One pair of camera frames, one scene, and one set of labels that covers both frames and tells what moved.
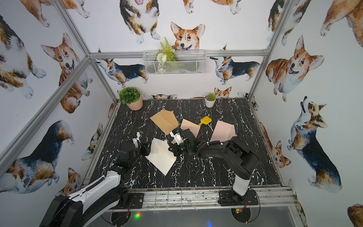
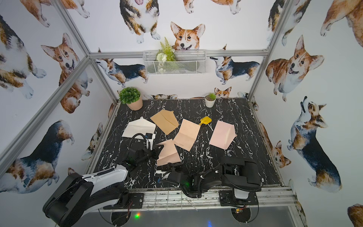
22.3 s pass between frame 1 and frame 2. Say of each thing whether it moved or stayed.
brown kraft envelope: stayed
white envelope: moved
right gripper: moved
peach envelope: stayed
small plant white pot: stayed
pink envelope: stayed
